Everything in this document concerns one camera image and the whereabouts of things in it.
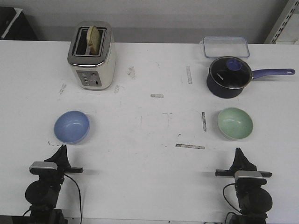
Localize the cream and chrome toaster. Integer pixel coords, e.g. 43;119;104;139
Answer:
67;21;116;90

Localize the dark blue saucepan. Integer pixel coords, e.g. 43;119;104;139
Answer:
206;68;295;98

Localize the slice of toast bread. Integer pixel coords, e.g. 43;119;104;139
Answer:
86;26;101;55

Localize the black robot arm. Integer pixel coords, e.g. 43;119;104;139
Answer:
25;145;83;224
215;148;273;224

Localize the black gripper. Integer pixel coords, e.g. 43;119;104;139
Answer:
215;147;272;178
43;145;83;181

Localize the clear plastic food container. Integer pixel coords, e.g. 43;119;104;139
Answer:
202;36;250;58

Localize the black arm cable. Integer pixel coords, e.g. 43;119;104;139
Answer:
222;183;241;214
63;174;83;222

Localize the green bowl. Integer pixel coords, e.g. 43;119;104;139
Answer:
217;107;253;140

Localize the white slotted shelf upright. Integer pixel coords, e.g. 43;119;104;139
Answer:
264;0;299;45

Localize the blue bowl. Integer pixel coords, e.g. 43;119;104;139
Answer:
54;111;90;144

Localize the glass lid with blue knob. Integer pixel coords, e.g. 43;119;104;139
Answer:
209;56;252;89

